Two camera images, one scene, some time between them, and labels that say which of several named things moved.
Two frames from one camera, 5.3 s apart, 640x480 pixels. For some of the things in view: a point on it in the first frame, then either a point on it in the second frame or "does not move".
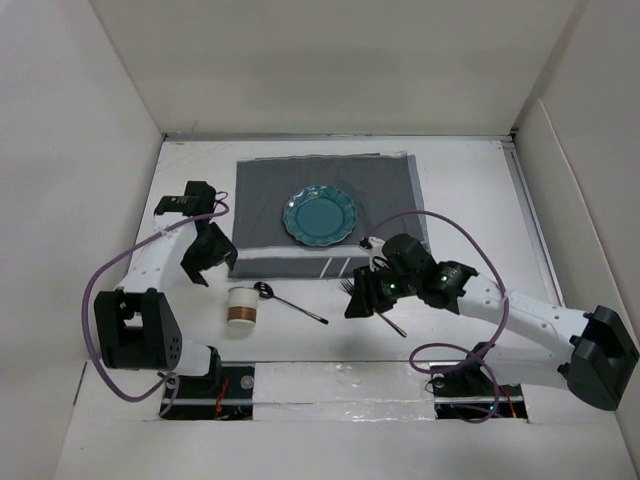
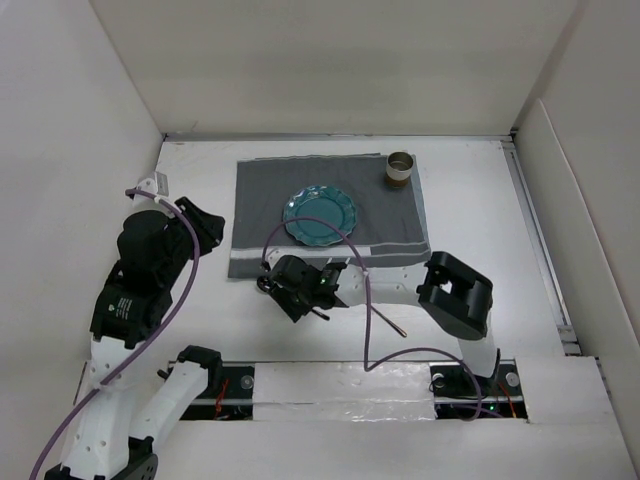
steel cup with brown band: [242, 308] → [398, 168]
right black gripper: [366, 298] → [281, 294]
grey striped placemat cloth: [387, 195] does not move
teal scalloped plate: [319, 215] does not move
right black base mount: [465, 391] does not move
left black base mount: [225, 393] does not move
